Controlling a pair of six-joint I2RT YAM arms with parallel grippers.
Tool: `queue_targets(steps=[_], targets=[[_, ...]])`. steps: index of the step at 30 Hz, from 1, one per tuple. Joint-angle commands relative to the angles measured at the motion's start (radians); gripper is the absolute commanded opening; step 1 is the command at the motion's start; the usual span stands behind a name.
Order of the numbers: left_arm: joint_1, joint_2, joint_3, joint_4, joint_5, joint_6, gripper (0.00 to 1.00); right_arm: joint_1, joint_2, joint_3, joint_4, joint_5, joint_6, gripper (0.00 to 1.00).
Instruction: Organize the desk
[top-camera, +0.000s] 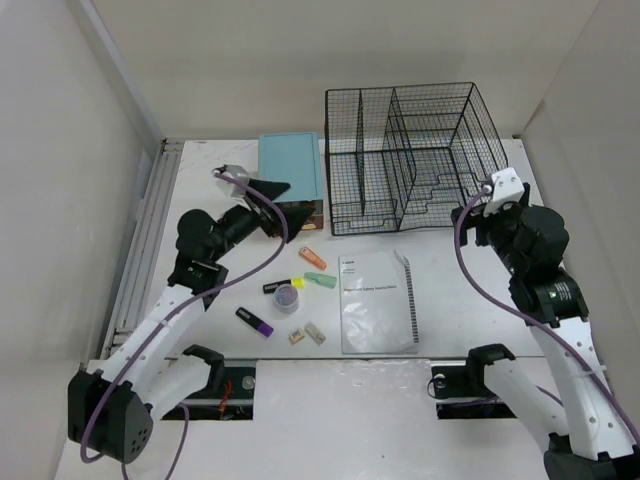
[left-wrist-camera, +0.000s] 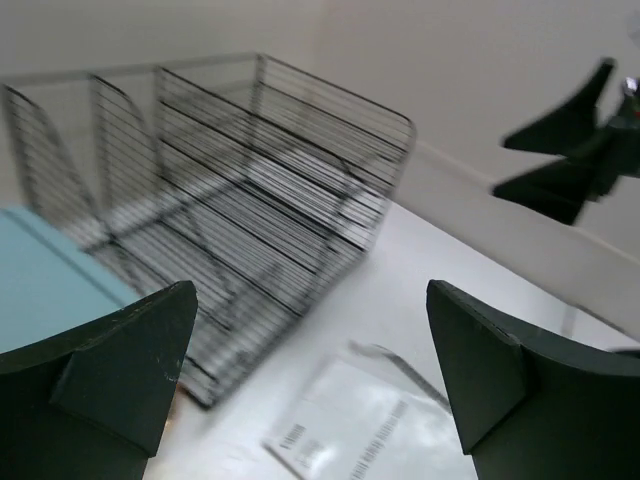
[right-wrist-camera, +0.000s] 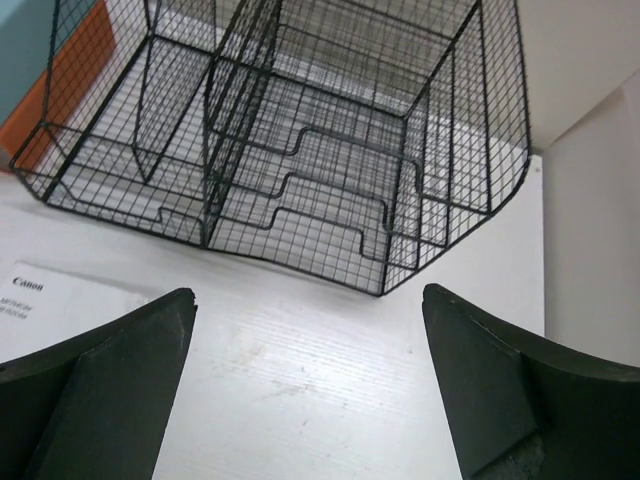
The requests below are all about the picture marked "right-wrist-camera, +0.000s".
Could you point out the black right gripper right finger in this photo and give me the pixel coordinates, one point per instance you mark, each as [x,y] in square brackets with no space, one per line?
[520,406]

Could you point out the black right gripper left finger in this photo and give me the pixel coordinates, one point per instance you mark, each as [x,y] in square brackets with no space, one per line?
[96,406]

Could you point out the black wire mesh organizer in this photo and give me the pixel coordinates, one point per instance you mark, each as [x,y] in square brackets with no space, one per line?
[354,141]

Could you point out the teal wooden drawer box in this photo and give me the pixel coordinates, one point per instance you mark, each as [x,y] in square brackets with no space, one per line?
[51,54]

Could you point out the white Canon paper booklet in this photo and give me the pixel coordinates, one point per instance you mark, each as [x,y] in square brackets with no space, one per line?
[42,306]

